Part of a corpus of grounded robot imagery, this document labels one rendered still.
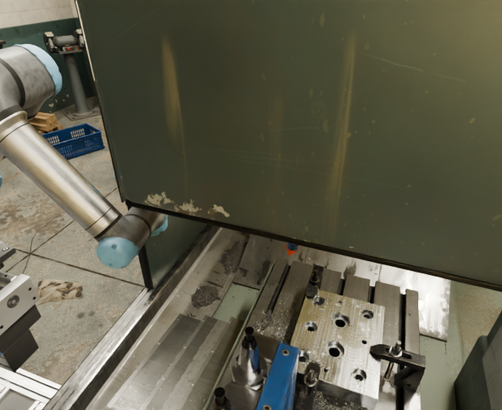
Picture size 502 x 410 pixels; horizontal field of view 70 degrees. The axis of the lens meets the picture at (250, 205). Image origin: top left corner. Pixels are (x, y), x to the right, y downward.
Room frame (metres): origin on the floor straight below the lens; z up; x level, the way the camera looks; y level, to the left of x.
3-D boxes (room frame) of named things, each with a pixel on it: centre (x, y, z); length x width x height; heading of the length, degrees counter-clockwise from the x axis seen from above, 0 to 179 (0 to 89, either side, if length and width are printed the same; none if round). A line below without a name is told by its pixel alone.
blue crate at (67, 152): (3.96, 2.10, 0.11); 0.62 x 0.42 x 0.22; 136
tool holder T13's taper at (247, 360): (0.38, 0.00, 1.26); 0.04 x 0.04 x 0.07
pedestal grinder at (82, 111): (5.26, 2.49, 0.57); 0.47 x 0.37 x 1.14; 130
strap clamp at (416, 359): (0.55, -0.37, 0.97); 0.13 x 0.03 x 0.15; 69
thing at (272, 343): (0.43, -0.02, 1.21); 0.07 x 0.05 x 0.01; 69
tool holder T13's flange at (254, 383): (0.38, 0.00, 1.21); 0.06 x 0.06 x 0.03
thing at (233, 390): (0.33, 0.02, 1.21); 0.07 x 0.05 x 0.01; 69
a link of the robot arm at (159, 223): (0.72, 0.25, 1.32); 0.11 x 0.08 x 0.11; 168
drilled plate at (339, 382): (0.63, -0.24, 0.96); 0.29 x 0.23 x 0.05; 159
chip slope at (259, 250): (1.18, -0.39, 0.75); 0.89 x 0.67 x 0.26; 69
